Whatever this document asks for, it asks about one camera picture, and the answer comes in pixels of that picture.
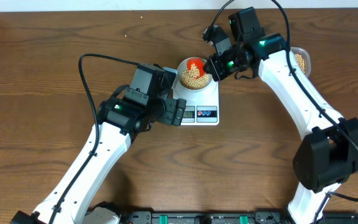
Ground red plastic measuring scoop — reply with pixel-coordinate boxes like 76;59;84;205
186;57;204;80

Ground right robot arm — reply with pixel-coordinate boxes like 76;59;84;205
203;7;358;223

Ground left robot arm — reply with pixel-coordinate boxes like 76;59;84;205
11;64;186;224

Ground white digital kitchen scale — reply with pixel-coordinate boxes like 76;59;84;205
173;68;219;126

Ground soybeans in bowl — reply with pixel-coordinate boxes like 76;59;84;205
180;69;209;90

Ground grey round bowl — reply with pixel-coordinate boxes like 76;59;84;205
177;57;213;90

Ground soybeans pile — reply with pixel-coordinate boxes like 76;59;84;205
295;54;306;73

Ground clear plastic container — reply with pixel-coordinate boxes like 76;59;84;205
291;47;311;77

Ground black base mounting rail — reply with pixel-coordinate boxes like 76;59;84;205
85;210;358;224

